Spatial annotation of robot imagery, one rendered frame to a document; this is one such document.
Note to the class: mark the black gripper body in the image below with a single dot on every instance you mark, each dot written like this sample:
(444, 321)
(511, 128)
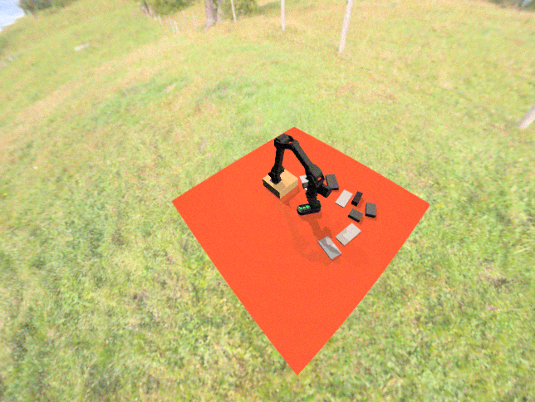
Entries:
(314, 204)

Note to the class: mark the dark grey switch panel with green rocker switches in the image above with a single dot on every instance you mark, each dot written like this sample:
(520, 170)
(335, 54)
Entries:
(304, 209)

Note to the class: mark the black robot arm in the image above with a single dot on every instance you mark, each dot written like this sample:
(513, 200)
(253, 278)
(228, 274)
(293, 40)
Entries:
(313, 172)

